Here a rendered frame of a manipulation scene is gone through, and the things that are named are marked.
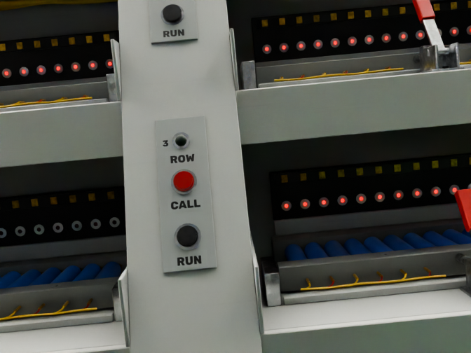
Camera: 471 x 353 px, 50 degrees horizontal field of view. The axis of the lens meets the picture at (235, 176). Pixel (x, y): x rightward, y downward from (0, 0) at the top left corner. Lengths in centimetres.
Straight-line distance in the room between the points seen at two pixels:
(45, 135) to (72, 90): 9
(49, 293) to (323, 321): 23
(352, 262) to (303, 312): 7
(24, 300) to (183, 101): 22
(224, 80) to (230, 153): 6
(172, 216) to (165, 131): 7
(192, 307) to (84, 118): 18
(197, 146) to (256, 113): 6
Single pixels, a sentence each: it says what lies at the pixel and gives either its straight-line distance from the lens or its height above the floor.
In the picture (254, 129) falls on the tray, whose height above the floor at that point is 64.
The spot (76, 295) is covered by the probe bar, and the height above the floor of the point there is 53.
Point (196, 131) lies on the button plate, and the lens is 41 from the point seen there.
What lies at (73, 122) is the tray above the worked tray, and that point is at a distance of 44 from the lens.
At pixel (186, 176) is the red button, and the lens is 39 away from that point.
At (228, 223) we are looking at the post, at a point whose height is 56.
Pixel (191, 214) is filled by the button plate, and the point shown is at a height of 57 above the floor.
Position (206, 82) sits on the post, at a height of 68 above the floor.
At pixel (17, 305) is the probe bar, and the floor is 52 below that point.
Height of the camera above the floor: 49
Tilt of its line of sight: 16 degrees up
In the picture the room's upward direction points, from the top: 6 degrees counter-clockwise
